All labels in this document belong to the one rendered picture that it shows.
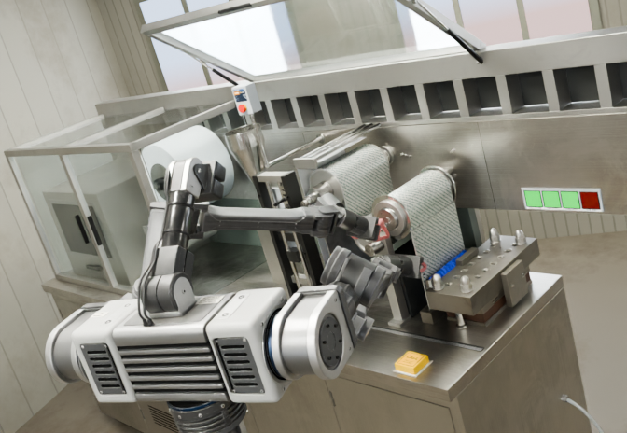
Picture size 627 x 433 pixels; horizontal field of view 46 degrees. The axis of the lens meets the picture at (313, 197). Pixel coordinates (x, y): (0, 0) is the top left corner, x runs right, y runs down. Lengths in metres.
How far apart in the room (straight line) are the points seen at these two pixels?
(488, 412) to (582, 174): 0.73
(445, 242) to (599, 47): 0.75
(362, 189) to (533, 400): 0.84
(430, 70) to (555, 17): 2.23
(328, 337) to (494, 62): 1.26
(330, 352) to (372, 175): 1.31
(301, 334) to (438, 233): 1.22
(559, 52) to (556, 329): 0.88
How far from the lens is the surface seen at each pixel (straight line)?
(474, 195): 2.47
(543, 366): 2.45
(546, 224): 4.96
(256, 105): 2.57
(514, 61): 2.24
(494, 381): 2.22
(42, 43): 5.24
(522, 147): 2.31
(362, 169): 2.43
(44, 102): 5.13
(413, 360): 2.14
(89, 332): 1.40
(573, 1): 4.54
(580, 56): 2.15
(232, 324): 1.21
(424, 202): 2.29
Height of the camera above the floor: 2.02
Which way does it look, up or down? 17 degrees down
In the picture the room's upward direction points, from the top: 16 degrees counter-clockwise
